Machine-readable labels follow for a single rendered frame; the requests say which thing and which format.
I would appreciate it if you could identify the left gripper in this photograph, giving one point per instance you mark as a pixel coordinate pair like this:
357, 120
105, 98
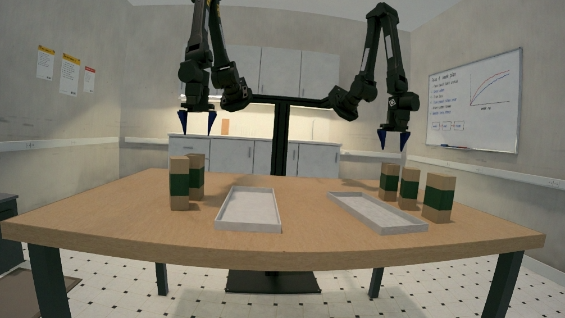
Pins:
391, 127

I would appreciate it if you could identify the tan box with dark green band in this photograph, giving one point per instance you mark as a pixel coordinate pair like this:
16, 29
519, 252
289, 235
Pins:
389, 182
196, 176
438, 199
409, 188
179, 183

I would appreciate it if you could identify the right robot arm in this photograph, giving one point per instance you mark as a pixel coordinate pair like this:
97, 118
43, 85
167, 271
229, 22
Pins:
198, 54

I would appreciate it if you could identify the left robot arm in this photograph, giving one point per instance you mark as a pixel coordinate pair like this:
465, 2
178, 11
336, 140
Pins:
364, 86

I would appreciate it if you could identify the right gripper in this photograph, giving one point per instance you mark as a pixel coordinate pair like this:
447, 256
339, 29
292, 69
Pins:
198, 108

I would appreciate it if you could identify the white shallow rectangular tray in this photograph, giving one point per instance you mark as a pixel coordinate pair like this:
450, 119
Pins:
251, 207
379, 216

